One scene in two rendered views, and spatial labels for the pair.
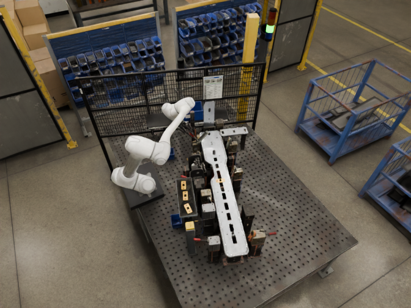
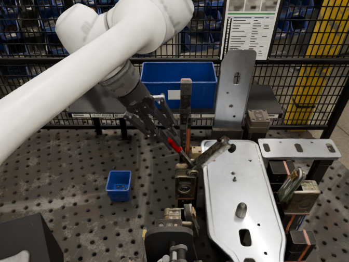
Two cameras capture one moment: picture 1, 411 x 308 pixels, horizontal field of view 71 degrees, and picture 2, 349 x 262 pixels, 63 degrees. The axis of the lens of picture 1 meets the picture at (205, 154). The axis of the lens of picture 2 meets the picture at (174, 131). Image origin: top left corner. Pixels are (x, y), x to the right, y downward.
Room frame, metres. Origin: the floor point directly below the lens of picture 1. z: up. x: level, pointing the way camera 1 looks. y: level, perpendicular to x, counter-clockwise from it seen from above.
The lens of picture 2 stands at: (1.43, 0.04, 1.76)
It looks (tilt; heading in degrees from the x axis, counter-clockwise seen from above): 42 degrees down; 9
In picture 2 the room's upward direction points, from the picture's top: straight up
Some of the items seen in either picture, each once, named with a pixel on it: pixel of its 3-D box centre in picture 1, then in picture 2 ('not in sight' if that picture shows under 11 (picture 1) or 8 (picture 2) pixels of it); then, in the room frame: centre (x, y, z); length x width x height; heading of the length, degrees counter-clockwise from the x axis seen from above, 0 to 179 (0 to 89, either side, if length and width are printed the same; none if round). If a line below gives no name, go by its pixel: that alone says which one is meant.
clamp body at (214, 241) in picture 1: (213, 250); not in sight; (0.99, -0.06, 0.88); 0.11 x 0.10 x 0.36; 99
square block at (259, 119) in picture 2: (219, 132); (250, 147); (2.35, -0.15, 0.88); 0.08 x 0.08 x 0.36; 9
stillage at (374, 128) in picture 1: (352, 110); not in sight; (3.22, -2.10, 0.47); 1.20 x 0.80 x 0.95; 117
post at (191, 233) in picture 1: (191, 239); not in sight; (1.06, 0.12, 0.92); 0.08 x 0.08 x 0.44; 9
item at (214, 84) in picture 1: (213, 87); (248, 26); (2.62, -0.08, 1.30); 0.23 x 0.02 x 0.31; 99
